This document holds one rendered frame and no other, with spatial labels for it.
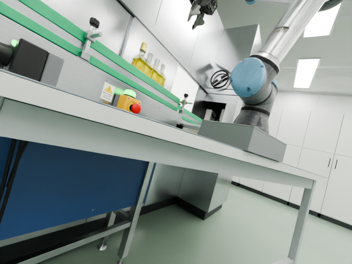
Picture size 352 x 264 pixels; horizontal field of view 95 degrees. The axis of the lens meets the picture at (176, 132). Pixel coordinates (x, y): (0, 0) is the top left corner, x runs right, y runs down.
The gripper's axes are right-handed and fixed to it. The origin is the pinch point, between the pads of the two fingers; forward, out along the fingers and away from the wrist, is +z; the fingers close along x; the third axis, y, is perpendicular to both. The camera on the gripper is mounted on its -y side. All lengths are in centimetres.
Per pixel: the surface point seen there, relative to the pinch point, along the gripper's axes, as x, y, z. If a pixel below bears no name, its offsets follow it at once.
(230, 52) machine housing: 101, -29, -41
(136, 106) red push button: -27, 27, 48
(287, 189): 374, 116, 65
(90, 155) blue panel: -31, 23, 73
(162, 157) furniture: -32, 50, 53
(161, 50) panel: 12.6, -24.4, 14.6
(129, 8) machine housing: -17.7, -27.4, 10.3
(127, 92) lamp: -28, 20, 46
